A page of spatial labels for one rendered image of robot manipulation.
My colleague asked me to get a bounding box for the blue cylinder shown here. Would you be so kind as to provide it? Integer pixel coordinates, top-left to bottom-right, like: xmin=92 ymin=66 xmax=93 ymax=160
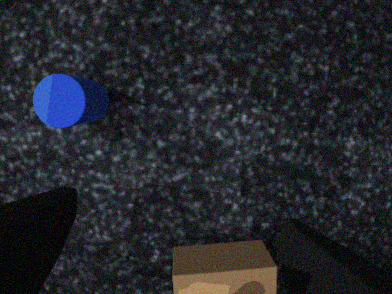
xmin=33 ymin=74 xmax=109 ymax=128

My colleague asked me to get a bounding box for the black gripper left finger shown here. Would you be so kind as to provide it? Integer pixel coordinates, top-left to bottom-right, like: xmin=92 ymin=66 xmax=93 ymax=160
xmin=0 ymin=186 xmax=77 ymax=294

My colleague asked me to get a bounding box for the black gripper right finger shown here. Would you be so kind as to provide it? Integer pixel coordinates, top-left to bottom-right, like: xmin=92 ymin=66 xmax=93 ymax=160
xmin=276 ymin=218 xmax=392 ymax=294

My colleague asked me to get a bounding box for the tan rectangular block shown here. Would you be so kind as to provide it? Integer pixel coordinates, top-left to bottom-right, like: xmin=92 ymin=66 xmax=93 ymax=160
xmin=172 ymin=240 xmax=277 ymax=294

